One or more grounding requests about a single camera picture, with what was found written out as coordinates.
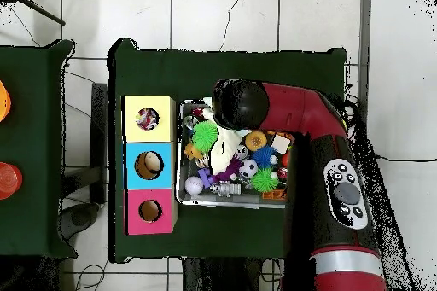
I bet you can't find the cream knitted cloth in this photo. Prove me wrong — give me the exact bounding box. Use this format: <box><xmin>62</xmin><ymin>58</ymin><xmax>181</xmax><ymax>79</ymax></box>
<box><xmin>207</xmin><ymin>125</ymin><xmax>245</xmax><ymax>176</ymax></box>

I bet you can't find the colourful spotted cloth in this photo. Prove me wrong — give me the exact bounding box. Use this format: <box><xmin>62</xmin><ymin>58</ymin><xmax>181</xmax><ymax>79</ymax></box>
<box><xmin>135</xmin><ymin>107</ymin><xmax>160</xmax><ymax>131</ymax></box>

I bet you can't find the shallow mesh bin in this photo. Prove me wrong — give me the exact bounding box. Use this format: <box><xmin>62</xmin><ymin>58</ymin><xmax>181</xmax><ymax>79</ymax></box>
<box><xmin>177</xmin><ymin>98</ymin><xmax>288</xmax><ymax>210</ymax></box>

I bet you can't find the wooden box with three holes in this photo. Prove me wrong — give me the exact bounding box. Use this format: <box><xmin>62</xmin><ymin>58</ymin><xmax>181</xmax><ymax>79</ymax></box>
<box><xmin>121</xmin><ymin>95</ymin><xmax>179</xmax><ymax>236</ymax></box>

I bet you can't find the green spiky toy with eyes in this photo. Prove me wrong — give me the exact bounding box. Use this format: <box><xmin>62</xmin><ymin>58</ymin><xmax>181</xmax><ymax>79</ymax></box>
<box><xmin>191</xmin><ymin>119</ymin><xmax>219</xmax><ymax>154</ymax></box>

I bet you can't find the purple spiky ball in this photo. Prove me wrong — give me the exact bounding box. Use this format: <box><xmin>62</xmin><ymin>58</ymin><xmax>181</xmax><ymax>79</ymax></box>
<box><xmin>213</xmin><ymin>155</ymin><xmax>242</xmax><ymax>183</ymax></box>

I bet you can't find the black and white soccer ball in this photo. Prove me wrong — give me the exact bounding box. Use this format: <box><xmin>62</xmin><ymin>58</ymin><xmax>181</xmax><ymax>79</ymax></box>
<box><xmin>238</xmin><ymin>158</ymin><xmax>259</xmax><ymax>179</ymax></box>

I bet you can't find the blue spiky toy with eyes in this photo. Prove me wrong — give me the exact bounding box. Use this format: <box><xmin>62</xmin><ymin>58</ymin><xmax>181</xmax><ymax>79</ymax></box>
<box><xmin>250</xmin><ymin>145</ymin><xmax>279</xmax><ymax>169</ymax></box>

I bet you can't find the white toy baseball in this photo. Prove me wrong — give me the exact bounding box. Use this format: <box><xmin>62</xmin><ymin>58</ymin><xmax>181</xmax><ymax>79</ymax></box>
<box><xmin>184</xmin><ymin>175</ymin><xmax>205</xmax><ymax>195</ymax></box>

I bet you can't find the green spiky ball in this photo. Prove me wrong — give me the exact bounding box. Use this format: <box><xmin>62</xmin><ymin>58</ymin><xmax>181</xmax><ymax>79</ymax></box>
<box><xmin>250</xmin><ymin>166</ymin><xmax>279</xmax><ymax>193</ymax></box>

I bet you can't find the dark green tablecloth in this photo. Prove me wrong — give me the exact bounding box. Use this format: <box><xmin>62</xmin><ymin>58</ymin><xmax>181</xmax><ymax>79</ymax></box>
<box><xmin>0</xmin><ymin>38</ymin><xmax>78</xmax><ymax>259</ymax></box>
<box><xmin>107</xmin><ymin>38</ymin><xmax>349</xmax><ymax>266</ymax></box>

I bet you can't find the red plastic cup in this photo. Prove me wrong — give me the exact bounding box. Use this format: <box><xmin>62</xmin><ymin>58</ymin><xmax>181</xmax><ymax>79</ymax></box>
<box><xmin>0</xmin><ymin>161</ymin><xmax>24</xmax><ymax>201</ymax></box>

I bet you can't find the black metal rod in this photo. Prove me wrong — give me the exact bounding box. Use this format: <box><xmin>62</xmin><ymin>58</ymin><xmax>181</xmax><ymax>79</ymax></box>
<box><xmin>0</xmin><ymin>0</ymin><xmax>67</xmax><ymax>26</ymax></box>

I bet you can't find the orange plastic cup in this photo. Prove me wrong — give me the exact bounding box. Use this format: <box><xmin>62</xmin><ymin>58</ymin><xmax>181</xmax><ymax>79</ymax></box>
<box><xmin>0</xmin><ymin>79</ymin><xmax>12</xmax><ymax>123</ymax></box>

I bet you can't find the black power cable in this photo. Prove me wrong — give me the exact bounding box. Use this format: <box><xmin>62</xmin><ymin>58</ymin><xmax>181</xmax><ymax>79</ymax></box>
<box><xmin>376</xmin><ymin>154</ymin><xmax>437</xmax><ymax>164</ymax></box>

